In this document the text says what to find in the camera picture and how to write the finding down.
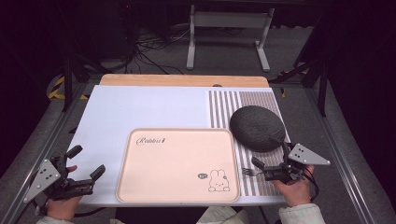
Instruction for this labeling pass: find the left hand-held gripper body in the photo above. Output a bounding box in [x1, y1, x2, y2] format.
[22, 154, 95, 203]

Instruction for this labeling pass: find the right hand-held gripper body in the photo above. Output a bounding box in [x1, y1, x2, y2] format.
[263, 143, 332, 185]

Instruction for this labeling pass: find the metal fork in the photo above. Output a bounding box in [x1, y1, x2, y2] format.
[241, 167, 265, 177]

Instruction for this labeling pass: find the person's left hand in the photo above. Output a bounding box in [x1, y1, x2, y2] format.
[46, 164, 84, 222]

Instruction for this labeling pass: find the person's right hand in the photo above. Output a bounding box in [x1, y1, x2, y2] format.
[271, 164, 316, 208]

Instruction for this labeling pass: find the dark round woven mat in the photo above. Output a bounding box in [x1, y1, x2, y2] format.
[229, 105, 287, 153]

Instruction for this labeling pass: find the person's lap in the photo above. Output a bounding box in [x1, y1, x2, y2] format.
[195, 205, 250, 224]

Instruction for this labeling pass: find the yellow black hazard tape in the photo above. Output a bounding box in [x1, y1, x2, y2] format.
[46, 76, 90, 101]

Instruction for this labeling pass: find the grey striped placemat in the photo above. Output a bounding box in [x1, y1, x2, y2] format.
[207, 90, 292, 197]

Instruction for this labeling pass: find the black tripod stand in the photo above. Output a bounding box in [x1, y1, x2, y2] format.
[268, 46, 330, 118]
[59, 36, 106, 114]

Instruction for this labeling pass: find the pink tray with rabbit print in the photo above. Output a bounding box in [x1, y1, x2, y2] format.
[115, 127, 242, 204]

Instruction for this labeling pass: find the wooden board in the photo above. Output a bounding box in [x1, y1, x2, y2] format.
[99, 73, 270, 89]

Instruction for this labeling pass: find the grey metal stand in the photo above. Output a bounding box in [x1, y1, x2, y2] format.
[185, 4, 276, 74]

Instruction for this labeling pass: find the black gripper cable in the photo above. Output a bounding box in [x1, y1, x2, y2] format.
[72, 206, 107, 218]
[302, 170, 320, 203]

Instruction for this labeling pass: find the grey metal frame rail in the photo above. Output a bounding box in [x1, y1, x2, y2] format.
[302, 87, 379, 224]
[0, 82, 92, 224]

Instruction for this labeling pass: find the bundle of black cables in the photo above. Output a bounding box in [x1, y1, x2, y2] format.
[125, 24, 191, 76]

